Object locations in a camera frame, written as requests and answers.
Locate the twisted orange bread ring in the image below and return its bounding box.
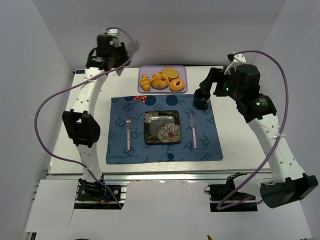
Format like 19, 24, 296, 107
150, 71, 170, 90

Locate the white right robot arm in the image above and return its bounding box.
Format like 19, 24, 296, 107
199, 64, 318, 209

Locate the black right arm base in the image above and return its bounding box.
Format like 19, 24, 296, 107
204, 171, 258, 213

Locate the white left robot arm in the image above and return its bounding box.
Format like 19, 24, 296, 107
62, 34, 130, 183

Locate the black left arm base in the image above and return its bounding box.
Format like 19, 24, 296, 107
74, 178, 125, 210

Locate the brown bread slice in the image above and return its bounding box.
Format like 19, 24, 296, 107
161, 66, 180, 82

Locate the striped orange bread roll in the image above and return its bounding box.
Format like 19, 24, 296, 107
139, 74, 151, 92

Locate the dark green mug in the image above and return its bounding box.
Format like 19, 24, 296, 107
193, 88, 211, 111

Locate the sugared orange donut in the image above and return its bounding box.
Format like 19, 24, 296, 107
169, 78, 185, 92

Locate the lilac plastic tray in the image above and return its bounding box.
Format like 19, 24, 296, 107
137, 65, 188, 94

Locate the black floral square plate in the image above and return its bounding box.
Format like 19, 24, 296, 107
144, 110, 182, 145

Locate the blue patterned placemat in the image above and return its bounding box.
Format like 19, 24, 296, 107
106, 94, 223, 165

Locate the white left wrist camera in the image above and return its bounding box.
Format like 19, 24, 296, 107
103, 28, 119, 36

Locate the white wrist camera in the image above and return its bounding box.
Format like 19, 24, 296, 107
224, 53, 247, 75
103, 28, 119, 36

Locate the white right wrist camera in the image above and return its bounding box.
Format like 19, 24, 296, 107
224, 53, 247, 75

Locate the knife with pink handle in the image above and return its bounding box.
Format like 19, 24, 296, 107
190, 111, 197, 149

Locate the fork with pink handle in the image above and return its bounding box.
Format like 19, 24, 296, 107
126, 115, 131, 151

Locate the aluminium front frame rail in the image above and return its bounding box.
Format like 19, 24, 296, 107
46, 169, 272, 184

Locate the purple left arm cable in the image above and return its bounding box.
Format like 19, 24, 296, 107
33, 27, 137, 210

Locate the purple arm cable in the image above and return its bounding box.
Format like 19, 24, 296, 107
216, 49, 290, 211
33, 27, 137, 210

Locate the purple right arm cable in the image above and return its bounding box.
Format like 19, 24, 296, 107
216, 49, 290, 211

